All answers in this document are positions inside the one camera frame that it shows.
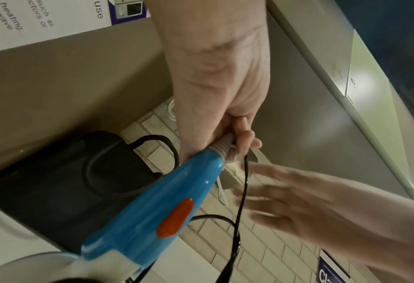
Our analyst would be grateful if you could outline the person's left forearm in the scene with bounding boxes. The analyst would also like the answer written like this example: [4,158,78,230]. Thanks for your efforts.
[145,0,268,42]

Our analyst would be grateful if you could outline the black fabric bag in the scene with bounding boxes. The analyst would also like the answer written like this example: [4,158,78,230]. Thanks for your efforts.
[0,130,181,256]

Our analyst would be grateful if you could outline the person's right forearm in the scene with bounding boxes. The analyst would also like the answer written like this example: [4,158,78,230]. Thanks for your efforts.
[318,176,414,283]

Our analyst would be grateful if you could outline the white power cable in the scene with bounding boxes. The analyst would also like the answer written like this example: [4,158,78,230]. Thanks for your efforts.
[166,98,267,207]

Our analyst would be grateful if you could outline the person's right hand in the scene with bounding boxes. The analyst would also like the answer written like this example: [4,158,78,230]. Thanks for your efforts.
[233,162,355,245]

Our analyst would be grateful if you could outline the black hair dryer cord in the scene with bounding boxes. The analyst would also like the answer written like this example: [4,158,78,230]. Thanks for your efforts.
[137,153,251,283]

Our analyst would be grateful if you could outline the white purple safety poster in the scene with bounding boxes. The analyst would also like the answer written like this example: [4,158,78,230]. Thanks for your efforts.
[0,0,152,55]

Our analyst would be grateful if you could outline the blue white hair dryer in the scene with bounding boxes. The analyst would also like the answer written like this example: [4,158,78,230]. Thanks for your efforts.
[4,131,237,283]

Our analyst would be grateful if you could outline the blue wall sign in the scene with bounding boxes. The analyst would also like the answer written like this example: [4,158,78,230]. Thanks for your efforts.
[317,248,353,283]

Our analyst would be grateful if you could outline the person's left hand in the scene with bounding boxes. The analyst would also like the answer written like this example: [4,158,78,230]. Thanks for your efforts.
[157,24,272,164]

